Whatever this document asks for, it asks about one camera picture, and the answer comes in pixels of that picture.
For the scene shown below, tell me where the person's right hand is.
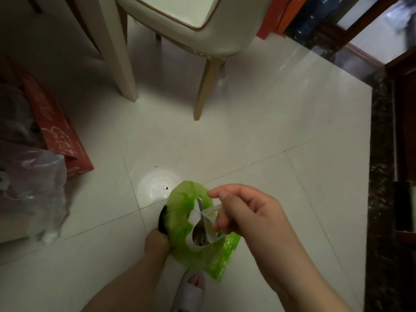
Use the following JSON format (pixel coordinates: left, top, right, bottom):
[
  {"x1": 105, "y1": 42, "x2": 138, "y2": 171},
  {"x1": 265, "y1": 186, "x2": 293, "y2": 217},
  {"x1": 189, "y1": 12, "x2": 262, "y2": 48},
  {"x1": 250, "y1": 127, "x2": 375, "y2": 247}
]
[{"x1": 207, "y1": 184, "x2": 295, "y2": 267}]

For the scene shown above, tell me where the person's right forearm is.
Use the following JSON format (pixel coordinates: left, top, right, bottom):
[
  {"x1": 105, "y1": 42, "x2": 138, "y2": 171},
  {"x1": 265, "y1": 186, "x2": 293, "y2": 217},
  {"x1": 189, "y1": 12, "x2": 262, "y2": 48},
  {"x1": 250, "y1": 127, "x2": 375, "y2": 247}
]
[{"x1": 257, "y1": 237, "x2": 355, "y2": 312}]

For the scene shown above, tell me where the red cardboard box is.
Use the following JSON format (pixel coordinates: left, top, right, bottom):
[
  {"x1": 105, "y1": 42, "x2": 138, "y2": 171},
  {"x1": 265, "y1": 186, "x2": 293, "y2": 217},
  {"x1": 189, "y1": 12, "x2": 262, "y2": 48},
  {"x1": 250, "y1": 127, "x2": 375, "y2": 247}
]
[{"x1": 257, "y1": 0, "x2": 293, "y2": 39}]

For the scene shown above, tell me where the clear plastic bag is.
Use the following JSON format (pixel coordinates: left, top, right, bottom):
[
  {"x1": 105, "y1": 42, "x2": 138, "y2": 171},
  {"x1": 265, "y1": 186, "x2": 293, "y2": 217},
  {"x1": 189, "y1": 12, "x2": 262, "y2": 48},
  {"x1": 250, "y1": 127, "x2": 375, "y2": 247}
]
[{"x1": 0, "y1": 139, "x2": 71, "y2": 244}]

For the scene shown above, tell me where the small black trash bin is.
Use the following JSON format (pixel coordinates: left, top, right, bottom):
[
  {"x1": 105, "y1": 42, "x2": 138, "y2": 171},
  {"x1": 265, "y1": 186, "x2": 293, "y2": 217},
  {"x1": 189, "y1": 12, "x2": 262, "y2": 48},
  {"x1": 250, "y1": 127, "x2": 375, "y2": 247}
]
[{"x1": 157, "y1": 204, "x2": 168, "y2": 234}]

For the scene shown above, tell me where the wooden framed glass sliding door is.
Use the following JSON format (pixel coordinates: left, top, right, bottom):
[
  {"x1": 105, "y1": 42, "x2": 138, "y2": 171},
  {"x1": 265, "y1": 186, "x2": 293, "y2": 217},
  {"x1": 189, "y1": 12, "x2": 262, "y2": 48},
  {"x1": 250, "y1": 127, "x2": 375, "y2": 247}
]
[{"x1": 317, "y1": 0, "x2": 402, "y2": 70}]

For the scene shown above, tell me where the cream dining chair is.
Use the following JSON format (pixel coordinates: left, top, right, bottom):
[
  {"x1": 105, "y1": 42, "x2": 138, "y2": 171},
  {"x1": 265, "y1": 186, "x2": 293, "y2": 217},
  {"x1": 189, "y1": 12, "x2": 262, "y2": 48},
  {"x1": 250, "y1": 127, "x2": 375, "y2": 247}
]
[{"x1": 114, "y1": 0, "x2": 275, "y2": 121}]

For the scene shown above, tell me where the pale right slipper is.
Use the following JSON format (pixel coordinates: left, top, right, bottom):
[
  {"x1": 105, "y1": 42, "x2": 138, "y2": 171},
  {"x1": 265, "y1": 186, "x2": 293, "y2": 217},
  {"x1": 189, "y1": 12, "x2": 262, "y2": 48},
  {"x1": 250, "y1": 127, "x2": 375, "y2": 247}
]
[{"x1": 171, "y1": 271, "x2": 206, "y2": 312}]

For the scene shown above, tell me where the person's left hand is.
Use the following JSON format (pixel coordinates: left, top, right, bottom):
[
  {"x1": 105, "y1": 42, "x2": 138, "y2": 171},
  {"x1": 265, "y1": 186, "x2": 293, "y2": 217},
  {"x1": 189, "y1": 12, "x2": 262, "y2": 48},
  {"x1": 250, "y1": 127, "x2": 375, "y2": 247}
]
[{"x1": 144, "y1": 229, "x2": 171, "y2": 260}]

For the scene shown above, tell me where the red paper gift bag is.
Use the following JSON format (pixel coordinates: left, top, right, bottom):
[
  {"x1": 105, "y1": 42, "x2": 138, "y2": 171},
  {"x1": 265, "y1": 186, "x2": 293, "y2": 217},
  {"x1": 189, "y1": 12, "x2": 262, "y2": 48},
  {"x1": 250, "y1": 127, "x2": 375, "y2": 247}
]
[{"x1": 6, "y1": 56, "x2": 95, "y2": 178}]

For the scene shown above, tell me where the cream wooden table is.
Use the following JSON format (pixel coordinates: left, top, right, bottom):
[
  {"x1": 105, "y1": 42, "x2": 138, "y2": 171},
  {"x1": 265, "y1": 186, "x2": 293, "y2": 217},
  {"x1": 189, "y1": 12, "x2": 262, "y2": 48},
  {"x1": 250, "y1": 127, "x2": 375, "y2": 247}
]
[{"x1": 0, "y1": 0, "x2": 139, "y2": 244}]

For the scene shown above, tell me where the white plastic bag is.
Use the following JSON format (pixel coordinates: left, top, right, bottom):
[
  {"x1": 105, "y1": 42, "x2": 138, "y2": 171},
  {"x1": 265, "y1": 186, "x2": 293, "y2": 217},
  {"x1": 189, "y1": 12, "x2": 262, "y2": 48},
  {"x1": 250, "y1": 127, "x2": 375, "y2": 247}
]
[{"x1": 385, "y1": 0, "x2": 416, "y2": 33}]

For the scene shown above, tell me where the person's left forearm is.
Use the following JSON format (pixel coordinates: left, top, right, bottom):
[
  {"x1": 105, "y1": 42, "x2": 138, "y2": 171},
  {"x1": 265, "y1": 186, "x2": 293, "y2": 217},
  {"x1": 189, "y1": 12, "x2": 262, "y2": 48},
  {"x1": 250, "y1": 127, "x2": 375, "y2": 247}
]
[{"x1": 81, "y1": 253, "x2": 169, "y2": 312}]

